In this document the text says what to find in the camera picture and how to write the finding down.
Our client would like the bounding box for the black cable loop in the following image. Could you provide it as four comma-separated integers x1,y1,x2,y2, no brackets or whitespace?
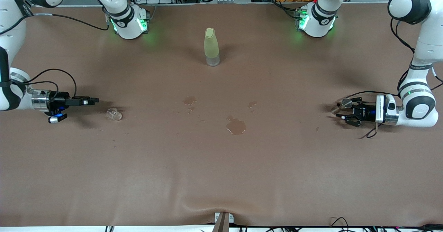
329,217,350,232

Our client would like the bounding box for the large spilled liquid puddle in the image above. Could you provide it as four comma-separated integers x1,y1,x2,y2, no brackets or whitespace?
226,115,246,136

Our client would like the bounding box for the brown table mat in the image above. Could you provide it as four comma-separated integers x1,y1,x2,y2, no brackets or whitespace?
0,2,443,227

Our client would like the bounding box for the clear glass measuring beaker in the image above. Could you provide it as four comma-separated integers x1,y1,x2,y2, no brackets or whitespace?
106,108,123,121

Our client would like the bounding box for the steel double-cone jigger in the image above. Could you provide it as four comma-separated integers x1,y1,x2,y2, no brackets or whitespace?
331,98,353,116

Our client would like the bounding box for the green-sleeved glass shaker bottle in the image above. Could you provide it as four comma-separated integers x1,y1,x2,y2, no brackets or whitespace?
204,27,221,67

